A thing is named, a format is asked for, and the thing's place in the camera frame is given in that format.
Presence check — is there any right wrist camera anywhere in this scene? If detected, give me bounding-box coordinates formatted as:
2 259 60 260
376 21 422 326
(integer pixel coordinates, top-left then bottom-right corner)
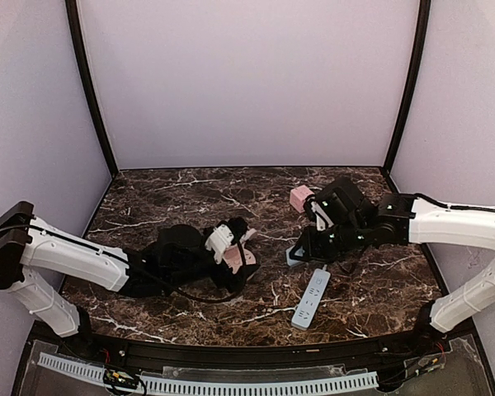
304 195 334 232

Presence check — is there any blue power strip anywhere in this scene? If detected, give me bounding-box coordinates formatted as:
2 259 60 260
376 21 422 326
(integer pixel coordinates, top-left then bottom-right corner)
291 267 331 330

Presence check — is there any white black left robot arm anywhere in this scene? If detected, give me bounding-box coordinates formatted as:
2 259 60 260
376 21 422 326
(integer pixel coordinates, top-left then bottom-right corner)
0 201 260 338

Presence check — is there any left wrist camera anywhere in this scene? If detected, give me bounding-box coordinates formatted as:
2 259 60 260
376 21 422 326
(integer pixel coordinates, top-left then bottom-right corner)
205 217 248 267

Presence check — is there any small blue plug adapter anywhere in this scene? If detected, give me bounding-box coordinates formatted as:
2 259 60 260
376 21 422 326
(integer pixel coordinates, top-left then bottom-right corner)
285 246 309 267

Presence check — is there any small circuit board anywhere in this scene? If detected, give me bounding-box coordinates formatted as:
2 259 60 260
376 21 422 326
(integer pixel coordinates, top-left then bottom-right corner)
102 369 139 390

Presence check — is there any black front rail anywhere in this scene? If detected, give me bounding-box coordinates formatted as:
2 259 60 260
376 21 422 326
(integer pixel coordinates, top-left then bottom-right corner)
57 329 455 372

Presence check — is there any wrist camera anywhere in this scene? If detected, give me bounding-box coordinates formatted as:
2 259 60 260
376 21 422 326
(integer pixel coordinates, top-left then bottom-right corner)
304 195 334 232
205 217 248 267

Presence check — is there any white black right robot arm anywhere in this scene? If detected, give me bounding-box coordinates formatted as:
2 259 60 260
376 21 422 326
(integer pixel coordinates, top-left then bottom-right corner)
286 177 495 338

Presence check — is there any pink cube socket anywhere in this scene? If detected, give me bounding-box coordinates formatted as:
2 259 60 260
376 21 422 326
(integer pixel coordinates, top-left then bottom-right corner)
290 185 313 213

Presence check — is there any white cable duct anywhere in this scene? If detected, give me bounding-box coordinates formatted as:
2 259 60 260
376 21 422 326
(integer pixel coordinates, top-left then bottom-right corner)
37 352 379 395

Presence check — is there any round pink power strip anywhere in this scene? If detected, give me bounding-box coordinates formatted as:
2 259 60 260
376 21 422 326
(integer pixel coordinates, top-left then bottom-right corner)
224 247 258 274

